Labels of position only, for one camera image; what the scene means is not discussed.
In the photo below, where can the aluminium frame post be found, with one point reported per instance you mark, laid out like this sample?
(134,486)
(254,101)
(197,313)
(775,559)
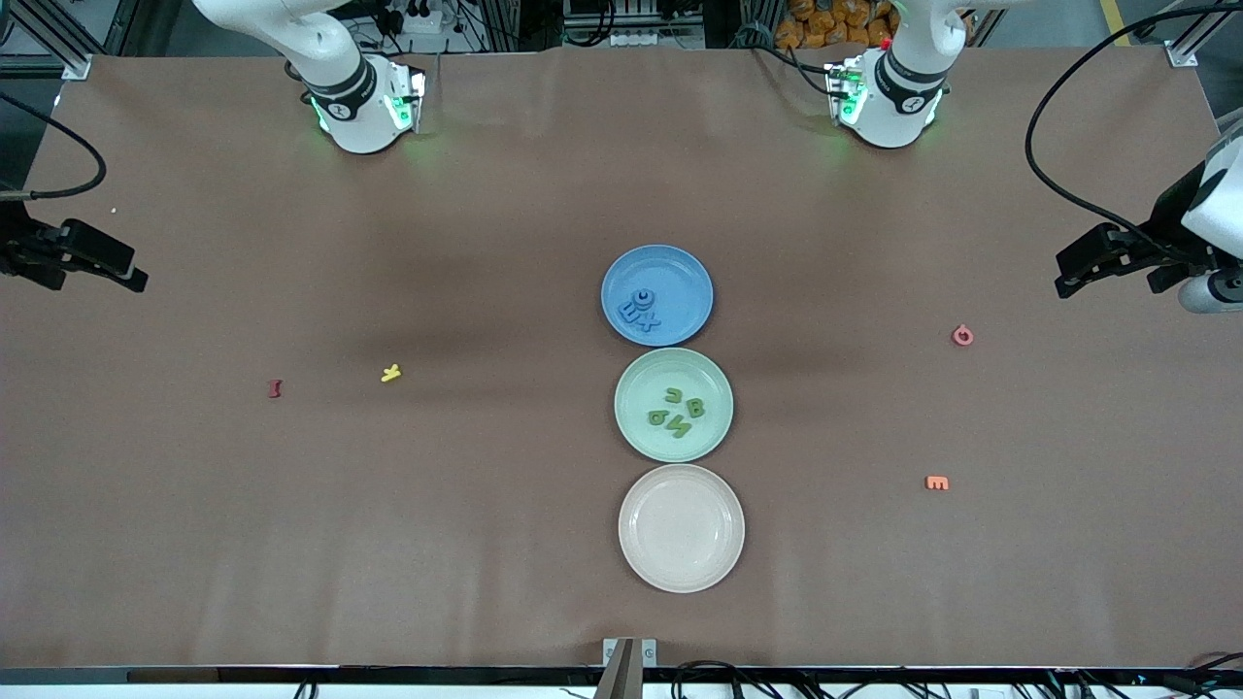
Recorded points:
(1182,53)
(76,66)

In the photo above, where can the white power strip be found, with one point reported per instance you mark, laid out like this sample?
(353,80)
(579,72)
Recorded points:
(418,19)

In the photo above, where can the blue letter m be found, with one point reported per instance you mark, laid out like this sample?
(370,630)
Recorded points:
(632,312)

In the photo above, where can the orange packets pile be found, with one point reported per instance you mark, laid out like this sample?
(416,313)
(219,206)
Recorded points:
(825,24)

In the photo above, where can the green letter N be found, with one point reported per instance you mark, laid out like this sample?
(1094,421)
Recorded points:
(680,426)

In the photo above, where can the green letter B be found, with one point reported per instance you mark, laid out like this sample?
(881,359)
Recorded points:
(658,419)
(695,408)

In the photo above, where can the background equipment rack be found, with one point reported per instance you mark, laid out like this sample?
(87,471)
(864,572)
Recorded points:
(631,19)

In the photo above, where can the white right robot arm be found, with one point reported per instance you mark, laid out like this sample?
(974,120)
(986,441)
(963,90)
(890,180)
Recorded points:
(359,107)

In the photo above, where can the pink letter Q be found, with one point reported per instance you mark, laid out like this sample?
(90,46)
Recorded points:
(962,336)

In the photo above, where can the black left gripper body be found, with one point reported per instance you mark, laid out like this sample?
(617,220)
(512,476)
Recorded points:
(1168,230)

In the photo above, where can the blue plus sign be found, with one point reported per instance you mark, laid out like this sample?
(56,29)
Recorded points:
(648,322)

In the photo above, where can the blue round plate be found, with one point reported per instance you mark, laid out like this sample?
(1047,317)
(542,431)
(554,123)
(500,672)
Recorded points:
(680,277)

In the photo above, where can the brown camera pole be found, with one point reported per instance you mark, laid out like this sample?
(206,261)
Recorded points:
(620,675)

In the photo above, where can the orange letter E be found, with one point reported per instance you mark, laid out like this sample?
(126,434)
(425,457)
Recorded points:
(937,482)

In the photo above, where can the grey metal bracket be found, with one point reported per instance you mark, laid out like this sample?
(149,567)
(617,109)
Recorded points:
(649,652)

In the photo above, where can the beige round plate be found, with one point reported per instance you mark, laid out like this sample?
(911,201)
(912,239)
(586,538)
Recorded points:
(682,528)

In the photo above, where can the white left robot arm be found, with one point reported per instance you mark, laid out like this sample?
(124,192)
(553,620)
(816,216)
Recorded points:
(898,97)

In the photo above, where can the yellow letter Y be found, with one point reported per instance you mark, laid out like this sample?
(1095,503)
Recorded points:
(390,373)

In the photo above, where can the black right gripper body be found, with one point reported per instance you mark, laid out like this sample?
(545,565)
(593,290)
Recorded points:
(21,250)

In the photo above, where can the brown table cover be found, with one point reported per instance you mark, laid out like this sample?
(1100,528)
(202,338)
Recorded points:
(486,194)

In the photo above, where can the green round plate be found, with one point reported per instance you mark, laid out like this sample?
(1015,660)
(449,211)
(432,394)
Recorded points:
(646,383)

